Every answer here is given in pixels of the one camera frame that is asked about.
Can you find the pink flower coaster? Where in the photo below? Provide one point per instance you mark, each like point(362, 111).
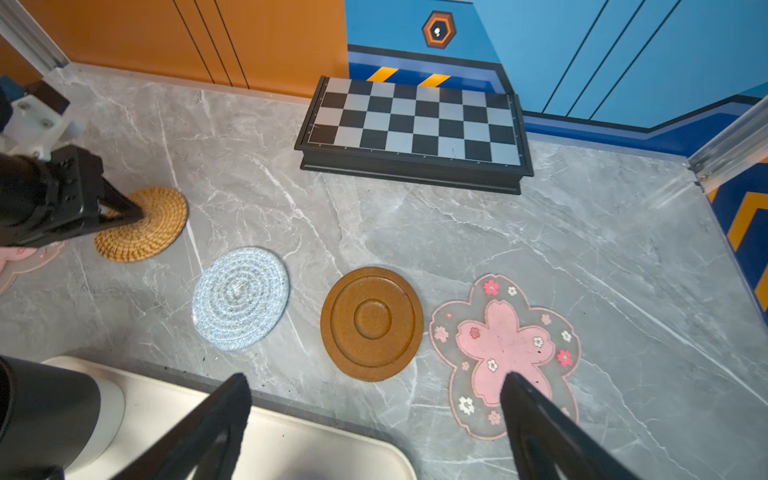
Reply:
point(17, 261)
point(494, 332)

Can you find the black mug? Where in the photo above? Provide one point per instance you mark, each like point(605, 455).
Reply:
point(48, 415)

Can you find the folded checkerboard box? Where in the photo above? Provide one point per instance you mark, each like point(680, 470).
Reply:
point(447, 137)

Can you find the woven rattan coaster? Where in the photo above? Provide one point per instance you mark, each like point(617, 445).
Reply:
point(165, 214)

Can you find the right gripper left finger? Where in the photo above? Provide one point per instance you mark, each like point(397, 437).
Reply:
point(206, 444)

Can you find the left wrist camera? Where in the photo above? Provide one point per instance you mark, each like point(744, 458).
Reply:
point(36, 118)

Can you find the cream serving tray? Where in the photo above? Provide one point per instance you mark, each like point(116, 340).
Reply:
point(275, 445)

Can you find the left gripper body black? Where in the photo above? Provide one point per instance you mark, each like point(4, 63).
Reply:
point(43, 202)

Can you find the brown wooden coaster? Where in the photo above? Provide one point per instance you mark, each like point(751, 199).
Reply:
point(372, 324)

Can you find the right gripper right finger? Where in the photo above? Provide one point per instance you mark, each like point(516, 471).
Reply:
point(546, 444)

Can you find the light blue woven coaster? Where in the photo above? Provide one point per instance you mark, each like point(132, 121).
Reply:
point(240, 298)

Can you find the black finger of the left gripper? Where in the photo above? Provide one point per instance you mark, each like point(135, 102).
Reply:
point(116, 210)

